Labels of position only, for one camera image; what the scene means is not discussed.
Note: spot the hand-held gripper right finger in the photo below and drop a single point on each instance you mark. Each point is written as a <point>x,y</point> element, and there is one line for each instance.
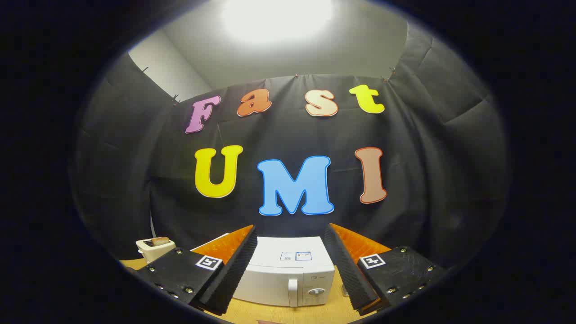
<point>348,270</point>

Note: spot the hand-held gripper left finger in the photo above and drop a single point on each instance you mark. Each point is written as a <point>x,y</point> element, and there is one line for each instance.
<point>234,274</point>

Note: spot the white microwave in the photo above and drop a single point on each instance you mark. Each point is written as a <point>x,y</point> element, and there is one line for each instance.
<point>279,279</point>

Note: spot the toast slice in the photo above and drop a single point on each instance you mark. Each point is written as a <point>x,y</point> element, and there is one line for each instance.
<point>160,241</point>

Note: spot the white toaster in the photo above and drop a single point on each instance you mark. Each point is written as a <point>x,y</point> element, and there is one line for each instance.
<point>153,253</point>

